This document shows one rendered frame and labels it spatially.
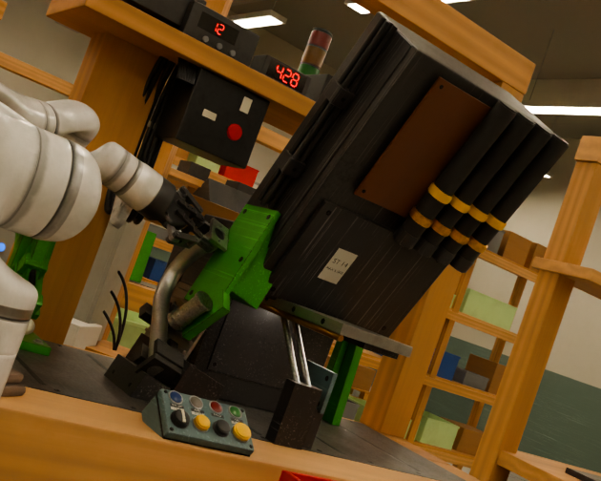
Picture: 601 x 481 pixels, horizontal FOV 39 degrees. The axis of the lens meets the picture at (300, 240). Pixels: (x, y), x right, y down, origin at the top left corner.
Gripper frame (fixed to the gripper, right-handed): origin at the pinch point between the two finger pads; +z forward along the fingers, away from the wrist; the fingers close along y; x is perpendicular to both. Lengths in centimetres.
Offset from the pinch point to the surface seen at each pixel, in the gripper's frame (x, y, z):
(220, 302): -2.1, -15.1, 2.8
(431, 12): -38, 77, 30
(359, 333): -18.6, -21.2, 18.7
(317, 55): -17, 58, 12
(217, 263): 0.0, -4.5, 3.1
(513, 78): -42, 81, 63
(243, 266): -6.2, -8.9, 3.6
